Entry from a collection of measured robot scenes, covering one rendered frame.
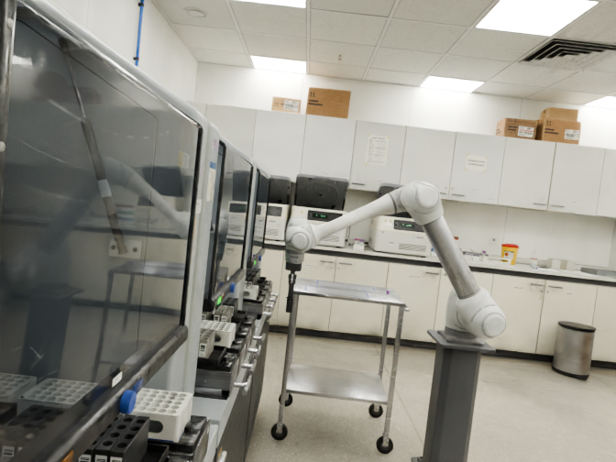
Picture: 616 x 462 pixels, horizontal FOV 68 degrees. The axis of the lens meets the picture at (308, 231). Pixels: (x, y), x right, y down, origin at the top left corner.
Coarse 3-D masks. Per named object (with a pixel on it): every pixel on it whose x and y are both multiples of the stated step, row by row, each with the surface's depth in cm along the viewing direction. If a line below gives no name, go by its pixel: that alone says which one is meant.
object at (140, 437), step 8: (144, 416) 78; (136, 424) 75; (144, 424) 75; (128, 432) 72; (136, 432) 72; (144, 432) 75; (120, 440) 70; (128, 440) 70; (136, 440) 72; (144, 440) 76; (112, 448) 67; (120, 448) 67; (128, 448) 68; (136, 448) 72; (144, 448) 76; (112, 456) 67; (120, 456) 67; (128, 456) 69; (136, 456) 72
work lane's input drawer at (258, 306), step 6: (246, 300) 208; (252, 300) 208; (258, 300) 209; (264, 300) 215; (246, 306) 207; (252, 306) 207; (258, 306) 207; (264, 306) 218; (252, 312) 207; (258, 312) 207; (264, 312) 214; (270, 312) 215
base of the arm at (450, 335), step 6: (438, 330) 232; (444, 330) 227; (450, 330) 221; (444, 336) 223; (450, 336) 219; (456, 336) 218; (462, 336) 217; (468, 336) 217; (474, 336) 219; (450, 342) 216; (456, 342) 217; (462, 342) 217; (468, 342) 217; (474, 342) 217; (480, 342) 217
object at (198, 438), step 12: (192, 420) 91; (204, 420) 92; (192, 432) 87; (204, 432) 89; (156, 444) 82; (168, 444) 82; (180, 444) 82; (192, 444) 82; (204, 444) 91; (192, 456) 81; (204, 456) 93
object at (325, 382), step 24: (312, 288) 253; (336, 288) 262; (360, 288) 271; (384, 288) 281; (288, 336) 242; (384, 336) 283; (288, 360) 243; (288, 384) 252; (312, 384) 256; (336, 384) 260; (360, 384) 264; (384, 432) 243
